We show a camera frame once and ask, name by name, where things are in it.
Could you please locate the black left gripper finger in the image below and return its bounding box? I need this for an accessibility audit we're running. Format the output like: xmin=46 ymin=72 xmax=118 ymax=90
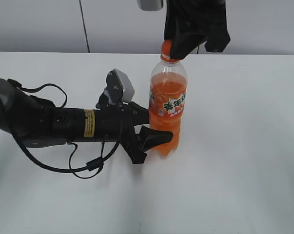
xmin=138 ymin=126 xmax=173 ymax=152
xmin=128 ymin=101 xmax=149 ymax=126

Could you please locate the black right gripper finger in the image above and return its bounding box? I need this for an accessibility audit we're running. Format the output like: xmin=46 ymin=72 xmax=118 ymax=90
xmin=163 ymin=12 xmax=177 ymax=41
xmin=170 ymin=30 xmax=206 ymax=60

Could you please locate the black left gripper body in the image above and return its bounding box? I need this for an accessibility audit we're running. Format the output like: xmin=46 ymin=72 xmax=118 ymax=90
xmin=95 ymin=89 xmax=147 ymax=164

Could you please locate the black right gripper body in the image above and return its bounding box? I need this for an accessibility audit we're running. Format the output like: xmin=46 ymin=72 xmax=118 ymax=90
xmin=166 ymin=0 xmax=231 ymax=52

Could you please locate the orange bottle cap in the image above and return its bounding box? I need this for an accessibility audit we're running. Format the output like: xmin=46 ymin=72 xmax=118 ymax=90
xmin=161 ymin=39 xmax=179 ymax=63

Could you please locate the orange soda plastic bottle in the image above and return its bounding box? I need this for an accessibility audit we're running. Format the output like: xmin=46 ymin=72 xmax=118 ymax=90
xmin=149 ymin=56 xmax=188 ymax=156

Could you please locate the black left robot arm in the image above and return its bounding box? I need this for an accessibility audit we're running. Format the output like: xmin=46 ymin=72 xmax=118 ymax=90
xmin=0 ymin=78 xmax=173 ymax=164

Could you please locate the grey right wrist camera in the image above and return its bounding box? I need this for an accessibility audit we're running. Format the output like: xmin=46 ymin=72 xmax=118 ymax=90
xmin=137 ymin=0 xmax=164 ymax=11

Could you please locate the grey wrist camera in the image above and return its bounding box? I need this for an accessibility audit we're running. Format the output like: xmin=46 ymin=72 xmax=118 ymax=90
xmin=106 ymin=69 xmax=135 ymax=103
xmin=137 ymin=0 xmax=164 ymax=11

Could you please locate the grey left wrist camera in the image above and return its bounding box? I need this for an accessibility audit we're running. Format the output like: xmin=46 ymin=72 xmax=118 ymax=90
xmin=106 ymin=69 xmax=135 ymax=103

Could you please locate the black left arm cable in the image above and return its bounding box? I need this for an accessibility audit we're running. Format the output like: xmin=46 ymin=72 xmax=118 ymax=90
xmin=0 ymin=79 xmax=124 ymax=180

